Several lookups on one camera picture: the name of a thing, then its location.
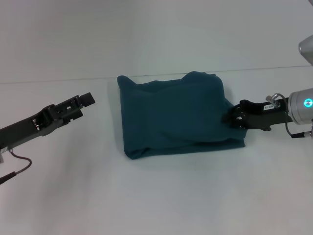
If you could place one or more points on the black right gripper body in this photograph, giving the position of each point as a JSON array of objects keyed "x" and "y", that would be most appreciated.
[{"x": 266, "y": 115}]

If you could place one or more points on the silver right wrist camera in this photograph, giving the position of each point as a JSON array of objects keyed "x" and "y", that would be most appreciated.
[{"x": 306, "y": 50}]

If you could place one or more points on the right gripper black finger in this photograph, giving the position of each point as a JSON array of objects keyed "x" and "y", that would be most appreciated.
[
  {"x": 230, "y": 120},
  {"x": 236, "y": 109}
]

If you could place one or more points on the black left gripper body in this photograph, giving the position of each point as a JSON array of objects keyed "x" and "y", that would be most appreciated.
[{"x": 36, "y": 124}]

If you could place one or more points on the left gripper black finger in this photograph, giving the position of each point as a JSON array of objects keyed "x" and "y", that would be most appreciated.
[{"x": 87, "y": 100}]

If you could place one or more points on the teal t-shirt with FREE print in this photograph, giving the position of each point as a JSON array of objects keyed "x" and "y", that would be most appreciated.
[{"x": 176, "y": 117}]

